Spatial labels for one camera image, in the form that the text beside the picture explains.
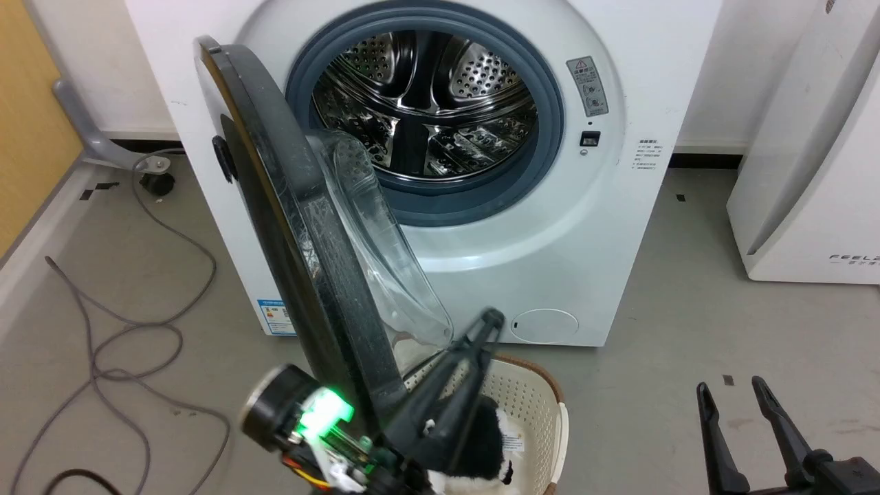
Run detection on cream plastic laundry basket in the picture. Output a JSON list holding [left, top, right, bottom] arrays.
[[401, 351, 570, 495]]

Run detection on white front-load washing machine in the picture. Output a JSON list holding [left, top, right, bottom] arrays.
[[124, 0, 724, 348]]

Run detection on blue energy label sticker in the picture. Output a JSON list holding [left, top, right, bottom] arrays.
[[257, 298, 296, 337]]

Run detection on black round washer door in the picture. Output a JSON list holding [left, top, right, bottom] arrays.
[[194, 36, 454, 441]]

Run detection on small printed text label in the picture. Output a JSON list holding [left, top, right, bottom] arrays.
[[632, 138, 665, 180]]

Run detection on grey floor cable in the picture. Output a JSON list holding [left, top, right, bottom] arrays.
[[10, 152, 232, 495]]

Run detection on black and white plush toy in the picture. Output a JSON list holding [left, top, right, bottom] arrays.
[[421, 394, 526, 495]]

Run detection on white standing appliance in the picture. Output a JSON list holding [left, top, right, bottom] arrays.
[[726, 0, 880, 285]]

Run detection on grey rubber door gasket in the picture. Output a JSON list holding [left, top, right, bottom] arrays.
[[285, 6, 566, 228]]

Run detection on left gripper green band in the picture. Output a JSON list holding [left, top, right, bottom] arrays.
[[285, 307, 507, 495]]

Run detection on round white filter cover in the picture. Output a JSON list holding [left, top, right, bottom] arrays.
[[510, 308, 580, 344]]

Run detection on stainless steel washer drum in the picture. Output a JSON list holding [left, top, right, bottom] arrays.
[[311, 29, 539, 182]]

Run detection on black floor cable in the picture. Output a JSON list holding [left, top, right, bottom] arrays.
[[43, 468, 126, 495]]

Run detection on yellow wooden panel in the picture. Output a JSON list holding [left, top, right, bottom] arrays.
[[0, 0, 85, 261]]

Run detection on grey chair leg with caster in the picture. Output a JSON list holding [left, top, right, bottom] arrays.
[[52, 78, 171, 172]]

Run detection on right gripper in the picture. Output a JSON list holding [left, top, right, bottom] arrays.
[[696, 375, 880, 495]]

